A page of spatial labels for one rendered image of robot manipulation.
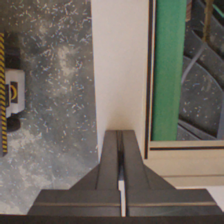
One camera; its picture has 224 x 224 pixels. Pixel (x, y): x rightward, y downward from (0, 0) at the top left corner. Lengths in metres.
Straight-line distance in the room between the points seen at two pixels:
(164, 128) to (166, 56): 0.10
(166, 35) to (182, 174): 0.17
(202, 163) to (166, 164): 0.05
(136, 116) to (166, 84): 0.09
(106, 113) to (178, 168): 0.12
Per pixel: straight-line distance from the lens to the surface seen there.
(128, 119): 0.15
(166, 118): 0.24
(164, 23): 0.23
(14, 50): 1.12
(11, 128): 1.21
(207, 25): 0.95
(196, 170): 0.23
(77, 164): 1.33
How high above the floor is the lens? 1.08
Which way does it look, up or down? 74 degrees down
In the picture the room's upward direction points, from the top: 175 degrees counter-clockwise
